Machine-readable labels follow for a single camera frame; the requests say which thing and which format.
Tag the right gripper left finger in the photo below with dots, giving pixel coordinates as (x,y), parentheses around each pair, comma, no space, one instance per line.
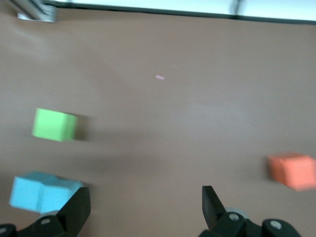
(74,212)

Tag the orange foam cube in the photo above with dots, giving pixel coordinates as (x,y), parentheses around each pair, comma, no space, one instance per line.
(293,170)

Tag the light blue foam cube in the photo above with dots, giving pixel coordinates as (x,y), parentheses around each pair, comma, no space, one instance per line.
(56,195)
(24,193)

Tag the green foam cube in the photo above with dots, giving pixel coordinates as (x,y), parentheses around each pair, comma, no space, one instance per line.
(53,124)

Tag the white table edge rail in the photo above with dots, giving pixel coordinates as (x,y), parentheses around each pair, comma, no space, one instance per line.
(172,5)

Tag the tiny pink foam crumb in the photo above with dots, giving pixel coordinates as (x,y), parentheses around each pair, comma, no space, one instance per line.
(160,77)

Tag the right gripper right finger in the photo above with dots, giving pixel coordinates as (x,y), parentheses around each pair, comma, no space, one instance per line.
(212,212)

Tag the brown table cover sheet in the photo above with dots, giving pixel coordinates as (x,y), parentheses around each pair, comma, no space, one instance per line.
(172,118)

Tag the metal bracket with pole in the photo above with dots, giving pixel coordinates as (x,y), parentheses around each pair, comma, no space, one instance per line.
(37,12)

